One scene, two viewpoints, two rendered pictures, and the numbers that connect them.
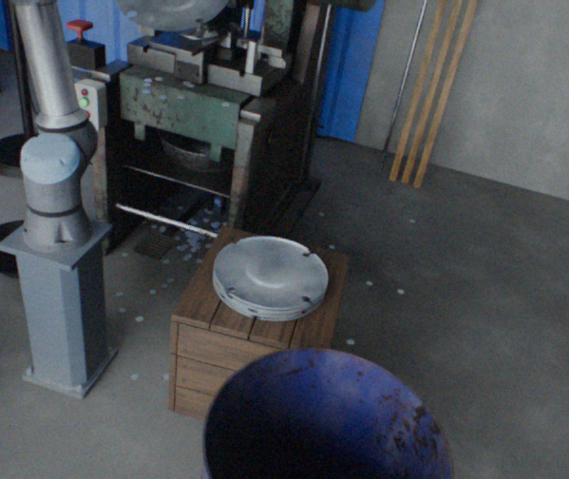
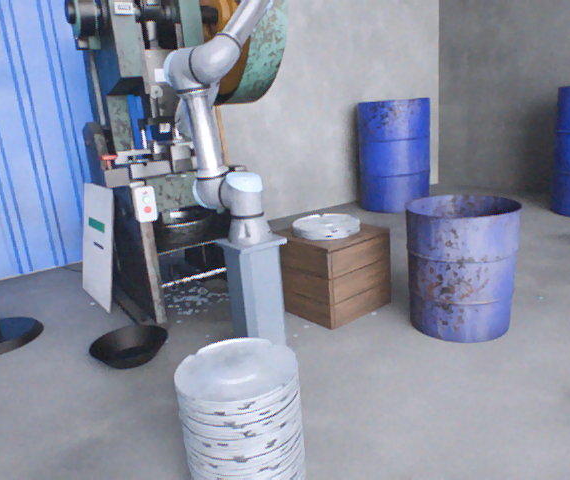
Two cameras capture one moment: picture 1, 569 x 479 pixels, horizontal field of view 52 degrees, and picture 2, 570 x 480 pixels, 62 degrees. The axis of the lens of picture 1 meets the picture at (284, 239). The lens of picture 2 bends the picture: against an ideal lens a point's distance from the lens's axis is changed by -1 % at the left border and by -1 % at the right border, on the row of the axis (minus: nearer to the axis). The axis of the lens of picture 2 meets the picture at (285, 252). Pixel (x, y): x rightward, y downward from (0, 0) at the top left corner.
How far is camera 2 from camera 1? 1.65 m
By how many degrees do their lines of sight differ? 44
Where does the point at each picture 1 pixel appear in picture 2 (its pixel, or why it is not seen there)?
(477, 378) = not seen: hidden behind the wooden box
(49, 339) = (271, 316)
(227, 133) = not seen: hidden behind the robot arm
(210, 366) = (348, 274)
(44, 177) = (258, 186)
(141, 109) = (165, 200)
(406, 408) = (446, 205)
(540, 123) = (267, 178)
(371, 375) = (427, 204)
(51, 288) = (272, 267)
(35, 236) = (258, 232)
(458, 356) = not seen: hidden behind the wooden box
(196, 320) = (338, 245)
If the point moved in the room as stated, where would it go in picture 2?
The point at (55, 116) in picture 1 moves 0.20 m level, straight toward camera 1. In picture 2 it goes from (219, 166) to (273, 164)
